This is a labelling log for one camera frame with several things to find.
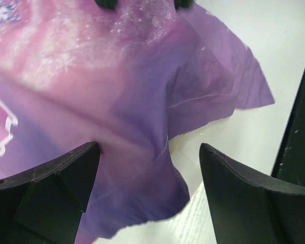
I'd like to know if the pink pillowcase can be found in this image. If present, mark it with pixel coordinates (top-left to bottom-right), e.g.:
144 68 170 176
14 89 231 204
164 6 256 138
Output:
0 1 274 243

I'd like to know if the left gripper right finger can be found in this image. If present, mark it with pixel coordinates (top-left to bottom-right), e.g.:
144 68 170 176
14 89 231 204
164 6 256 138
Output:
199 143 305 244

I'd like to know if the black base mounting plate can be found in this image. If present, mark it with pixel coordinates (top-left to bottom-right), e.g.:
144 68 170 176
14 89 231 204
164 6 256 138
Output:
271 70 305 187

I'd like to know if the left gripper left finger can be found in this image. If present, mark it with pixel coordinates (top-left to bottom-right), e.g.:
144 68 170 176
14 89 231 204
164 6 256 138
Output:
0 142 100 244

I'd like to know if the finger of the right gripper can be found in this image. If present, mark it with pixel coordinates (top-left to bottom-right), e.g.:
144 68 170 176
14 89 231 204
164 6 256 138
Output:
95 0 117 9
174 0 195 11

